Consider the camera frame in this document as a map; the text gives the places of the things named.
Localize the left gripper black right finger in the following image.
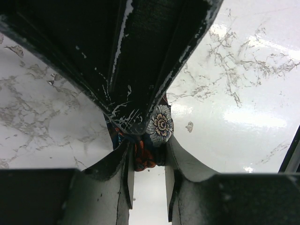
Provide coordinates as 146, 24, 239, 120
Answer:
165, 137, 300, 225

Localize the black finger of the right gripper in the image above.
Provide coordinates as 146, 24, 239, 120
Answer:
0, 0, 222, 135

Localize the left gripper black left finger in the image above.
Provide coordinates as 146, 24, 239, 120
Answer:
0, 141, 134, 225

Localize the dark floral patterned tie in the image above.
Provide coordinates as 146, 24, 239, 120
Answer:
104, 95, 174, 172

